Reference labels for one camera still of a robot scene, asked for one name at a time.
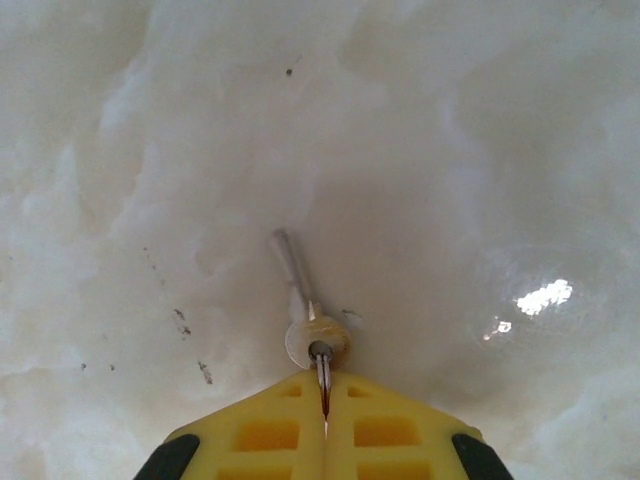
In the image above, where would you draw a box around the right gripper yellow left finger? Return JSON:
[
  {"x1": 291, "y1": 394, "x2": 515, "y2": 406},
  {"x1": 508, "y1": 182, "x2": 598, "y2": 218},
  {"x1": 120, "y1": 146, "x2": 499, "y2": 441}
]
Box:
[{"x1": 133, "y1": 369, "x2": 327, "y2": 480}]

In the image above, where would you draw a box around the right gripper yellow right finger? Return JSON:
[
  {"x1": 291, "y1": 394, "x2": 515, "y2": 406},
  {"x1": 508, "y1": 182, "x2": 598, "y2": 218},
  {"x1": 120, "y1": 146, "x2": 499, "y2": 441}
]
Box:
[{"x1": 324, "y1": 370, "x2": 515, "y2": 480}]

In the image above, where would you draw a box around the silver key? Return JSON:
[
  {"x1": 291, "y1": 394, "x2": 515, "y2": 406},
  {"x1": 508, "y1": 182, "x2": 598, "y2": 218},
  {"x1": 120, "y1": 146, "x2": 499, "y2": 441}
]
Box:
[{"x1": 271, "y1": 228, "x2": 350, "y2": 372}]

